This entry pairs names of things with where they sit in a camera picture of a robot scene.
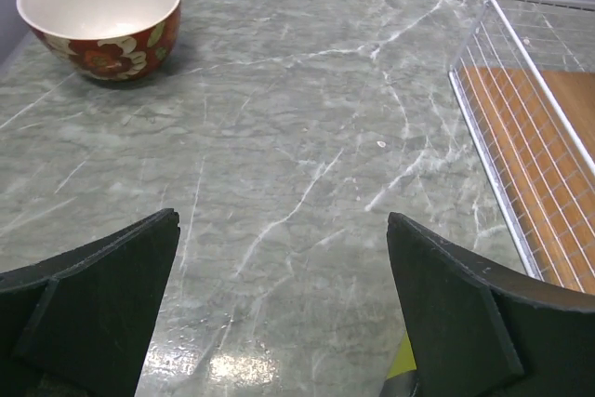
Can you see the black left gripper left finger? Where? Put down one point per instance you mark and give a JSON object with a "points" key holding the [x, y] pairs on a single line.
{"points": [[80, 323]]}

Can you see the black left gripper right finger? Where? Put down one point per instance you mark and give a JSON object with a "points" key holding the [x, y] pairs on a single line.
{"points": [[474, 327]]}

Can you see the white wire wooden shelf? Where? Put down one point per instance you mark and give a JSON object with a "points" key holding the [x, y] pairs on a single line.
{"points": [[524, 80]]}

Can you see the red floral ceramic bowl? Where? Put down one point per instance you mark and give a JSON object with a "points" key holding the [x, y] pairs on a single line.
{"points": [[108, 40]]}

